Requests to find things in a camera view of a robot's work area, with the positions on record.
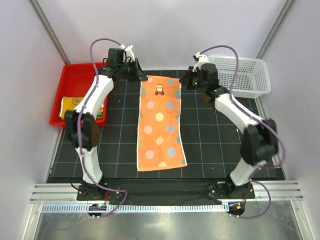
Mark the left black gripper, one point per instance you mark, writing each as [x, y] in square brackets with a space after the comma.
[138, 75]

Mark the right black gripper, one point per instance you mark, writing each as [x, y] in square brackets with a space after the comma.
[186, 80]

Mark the green microfiber towel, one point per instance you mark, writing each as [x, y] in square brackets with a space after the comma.
[100, 115]

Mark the orange towel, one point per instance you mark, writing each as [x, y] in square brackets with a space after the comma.
[159, 141]

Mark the blue yellow patterned towel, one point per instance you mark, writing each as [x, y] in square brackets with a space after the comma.
[69, 103]

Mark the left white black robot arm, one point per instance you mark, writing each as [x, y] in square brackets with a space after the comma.
[81, 125]

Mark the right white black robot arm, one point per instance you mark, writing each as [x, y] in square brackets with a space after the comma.
[258, 143]

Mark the red plastic tray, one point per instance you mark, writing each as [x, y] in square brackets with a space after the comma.
[81, 80]

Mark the white perforated plastic basket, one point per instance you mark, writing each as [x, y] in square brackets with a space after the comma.
[248, 77]

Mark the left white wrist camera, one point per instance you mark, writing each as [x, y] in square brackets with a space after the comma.
[128, 53]

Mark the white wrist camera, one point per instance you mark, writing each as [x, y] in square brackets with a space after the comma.
[128, 53]
[200, 59]

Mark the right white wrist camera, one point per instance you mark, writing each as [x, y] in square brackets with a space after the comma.
[200, 59]

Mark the left aluminium corner post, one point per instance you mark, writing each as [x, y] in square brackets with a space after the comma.
[49, 30]

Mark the aluminium corner post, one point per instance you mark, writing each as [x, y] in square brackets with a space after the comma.
[280, 19]
[49, 30]

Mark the slotted grey cable duct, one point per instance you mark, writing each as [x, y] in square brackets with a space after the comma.
[91, 208]

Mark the right aluminium corner post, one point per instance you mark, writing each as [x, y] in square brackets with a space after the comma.
[280, 19]

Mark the aluminium frame rail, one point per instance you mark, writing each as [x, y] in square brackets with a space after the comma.
[282, 190]

